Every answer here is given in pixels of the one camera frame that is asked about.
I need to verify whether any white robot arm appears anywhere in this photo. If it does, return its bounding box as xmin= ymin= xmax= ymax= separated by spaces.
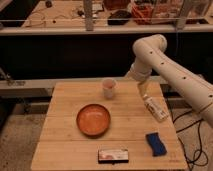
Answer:
xmin=128 ymin=34 xmax=213 ymax=128

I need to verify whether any white plastic bottle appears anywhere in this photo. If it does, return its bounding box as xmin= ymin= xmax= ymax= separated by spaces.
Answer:
xmin=143 ymin=94 xmax=168 ymax=122

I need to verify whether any translucent plastic cup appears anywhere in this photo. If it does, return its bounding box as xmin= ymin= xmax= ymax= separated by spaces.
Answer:
xmin=102 ymin=78 xmax=116 ymax=99

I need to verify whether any blue sponge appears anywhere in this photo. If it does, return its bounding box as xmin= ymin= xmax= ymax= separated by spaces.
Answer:
xmin=146 ymin=132 xmax=167 ymax=157

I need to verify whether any orange round bowl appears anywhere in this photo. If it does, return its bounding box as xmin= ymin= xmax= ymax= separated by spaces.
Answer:
xmin=76 ymin=104 xmax=111 ymax=136

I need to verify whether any orange basket on bench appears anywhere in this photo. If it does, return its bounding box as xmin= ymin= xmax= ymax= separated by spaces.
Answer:
xmin=131 ymin=5 xmax=152 ymax=25

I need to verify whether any black cloth on bench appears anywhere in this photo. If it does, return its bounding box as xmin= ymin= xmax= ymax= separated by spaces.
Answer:
xmin=107 ymin=10 xmax=131 ymax=25

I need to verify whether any black white rectangular box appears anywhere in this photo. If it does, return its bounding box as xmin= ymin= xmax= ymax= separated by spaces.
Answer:
xmin=98 ymin=149 xmax=129 ymax=164

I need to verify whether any grey metal post right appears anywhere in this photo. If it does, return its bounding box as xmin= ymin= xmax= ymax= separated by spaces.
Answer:
xmin=175 ymin=0 xmax=192 ymax=30

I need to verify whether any grey metal post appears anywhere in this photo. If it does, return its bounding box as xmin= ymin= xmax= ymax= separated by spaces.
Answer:
xmin=175 ymin=0 xmax=192 ymax=30
xmin=83 ymin=0 xmax=93 ymax=31

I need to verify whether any black floor cable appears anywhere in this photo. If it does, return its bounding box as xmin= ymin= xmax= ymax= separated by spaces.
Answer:
xmin=171 ymin=109 xmax=209 ymax=171

